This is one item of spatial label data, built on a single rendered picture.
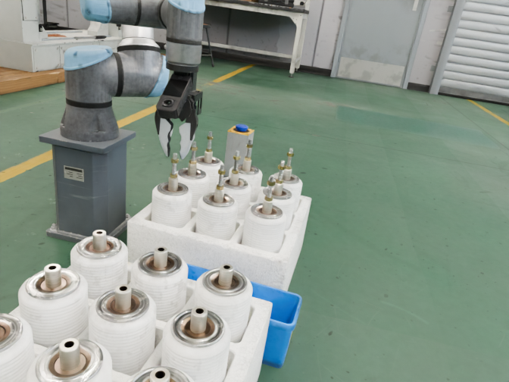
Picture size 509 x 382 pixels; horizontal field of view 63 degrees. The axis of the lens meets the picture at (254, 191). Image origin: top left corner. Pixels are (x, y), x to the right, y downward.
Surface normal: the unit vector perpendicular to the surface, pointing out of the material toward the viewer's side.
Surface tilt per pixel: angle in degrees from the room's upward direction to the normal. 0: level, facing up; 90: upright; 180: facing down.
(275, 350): 92
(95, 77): 90
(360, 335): 0
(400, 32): 90
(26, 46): 90
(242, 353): 0
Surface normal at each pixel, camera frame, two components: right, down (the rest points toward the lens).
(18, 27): -0.20, 0.36
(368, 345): 0.13, -0.91
